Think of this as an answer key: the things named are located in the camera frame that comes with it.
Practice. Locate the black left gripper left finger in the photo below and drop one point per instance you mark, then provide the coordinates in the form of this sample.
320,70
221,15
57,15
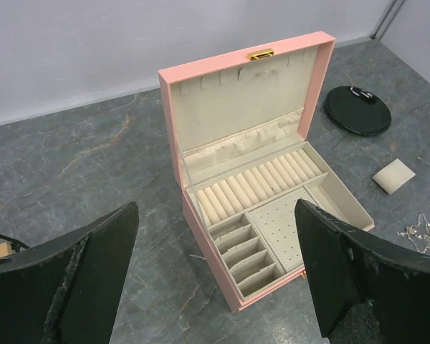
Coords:
67,290

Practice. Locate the pink jewelry box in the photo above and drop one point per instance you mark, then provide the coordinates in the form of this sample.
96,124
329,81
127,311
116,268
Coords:
237,127

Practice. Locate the hair clips on plate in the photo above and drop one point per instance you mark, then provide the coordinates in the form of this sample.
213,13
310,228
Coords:
362,94

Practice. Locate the black round plate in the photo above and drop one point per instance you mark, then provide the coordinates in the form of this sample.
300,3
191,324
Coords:
355,115

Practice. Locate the black wire rack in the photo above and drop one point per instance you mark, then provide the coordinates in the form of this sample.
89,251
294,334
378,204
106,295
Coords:
16,245

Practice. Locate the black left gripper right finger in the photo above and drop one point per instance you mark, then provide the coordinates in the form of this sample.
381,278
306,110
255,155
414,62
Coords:
364,289

